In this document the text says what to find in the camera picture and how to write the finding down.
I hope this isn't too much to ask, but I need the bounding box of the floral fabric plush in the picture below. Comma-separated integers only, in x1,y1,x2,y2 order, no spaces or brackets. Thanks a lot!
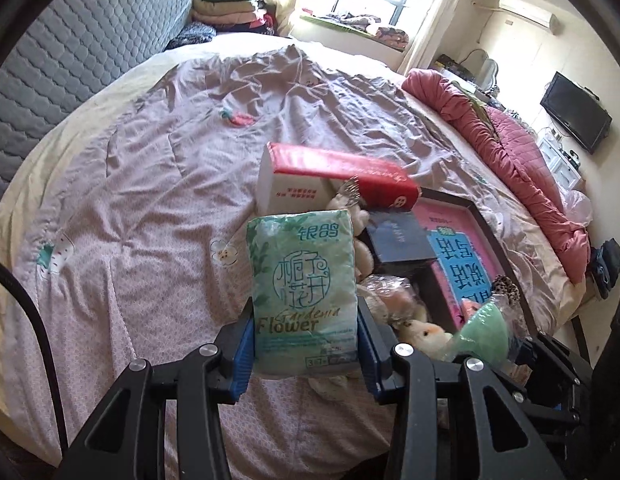
357,275,428,326

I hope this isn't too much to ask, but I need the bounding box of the beige plush bunny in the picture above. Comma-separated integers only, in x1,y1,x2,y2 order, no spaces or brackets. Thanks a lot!
395,320,452,360

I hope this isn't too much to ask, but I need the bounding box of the mint green plush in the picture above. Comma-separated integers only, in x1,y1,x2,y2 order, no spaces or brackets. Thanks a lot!
444,299,510,366

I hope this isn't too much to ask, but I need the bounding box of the green Gardenia tissue pack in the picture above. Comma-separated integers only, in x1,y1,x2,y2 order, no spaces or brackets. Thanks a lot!
246,209,357,378

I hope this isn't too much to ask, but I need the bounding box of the dark blue small box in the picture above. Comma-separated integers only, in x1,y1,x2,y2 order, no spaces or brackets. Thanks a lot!
366,210,437,264

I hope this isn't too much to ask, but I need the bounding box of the leopard print scrunchie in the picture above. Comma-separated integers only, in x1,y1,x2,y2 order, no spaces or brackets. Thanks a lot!
491,275,520,306

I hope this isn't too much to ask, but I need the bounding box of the black tray with pink book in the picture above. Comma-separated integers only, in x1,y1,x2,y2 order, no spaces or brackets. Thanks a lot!
363,188,518,333

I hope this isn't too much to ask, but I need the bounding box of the dark blue clothes heap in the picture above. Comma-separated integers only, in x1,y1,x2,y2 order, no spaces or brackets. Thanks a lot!
587,238,620,299

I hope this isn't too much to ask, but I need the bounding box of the mauve patterned bed sheet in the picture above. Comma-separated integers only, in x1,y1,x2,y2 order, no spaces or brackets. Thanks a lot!
2,43,566,480

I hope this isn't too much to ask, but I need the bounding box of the cream teddy bear with crown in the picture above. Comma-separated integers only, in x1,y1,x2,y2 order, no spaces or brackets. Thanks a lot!
326,177,374,283

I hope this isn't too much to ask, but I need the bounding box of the red and white tissue box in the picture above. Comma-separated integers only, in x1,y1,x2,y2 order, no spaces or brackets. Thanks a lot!
255,142,421,216

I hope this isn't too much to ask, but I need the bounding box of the white drawer cabinet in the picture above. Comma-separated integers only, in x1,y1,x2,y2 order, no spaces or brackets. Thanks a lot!
538,127,585,192

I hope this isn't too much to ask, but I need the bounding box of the pink rumpled quilt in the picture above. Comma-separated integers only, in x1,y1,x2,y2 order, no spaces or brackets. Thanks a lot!
402,70,590,284

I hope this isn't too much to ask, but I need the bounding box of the white standing fan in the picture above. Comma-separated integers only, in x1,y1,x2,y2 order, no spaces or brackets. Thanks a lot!
461,49,500,96

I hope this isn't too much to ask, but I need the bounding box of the clothes pile on windowsill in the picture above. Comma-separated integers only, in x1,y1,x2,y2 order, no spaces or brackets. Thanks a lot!
300,10,410,52

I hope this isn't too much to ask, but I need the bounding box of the stack of folded clothes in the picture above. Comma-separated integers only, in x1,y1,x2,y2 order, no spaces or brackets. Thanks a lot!
191,0,276,35

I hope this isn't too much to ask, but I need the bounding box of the grey quilted headboard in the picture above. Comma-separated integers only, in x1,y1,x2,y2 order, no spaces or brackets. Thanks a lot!
0,0,191,201

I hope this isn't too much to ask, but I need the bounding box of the white air conditioner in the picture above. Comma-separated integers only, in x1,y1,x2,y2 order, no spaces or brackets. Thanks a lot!
498,0,561,35

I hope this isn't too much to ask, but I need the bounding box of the black cable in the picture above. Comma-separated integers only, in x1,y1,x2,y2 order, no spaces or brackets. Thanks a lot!
0,253,70,453

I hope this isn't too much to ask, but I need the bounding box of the black wall television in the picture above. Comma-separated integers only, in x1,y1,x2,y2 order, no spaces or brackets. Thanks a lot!
540,73,612,155

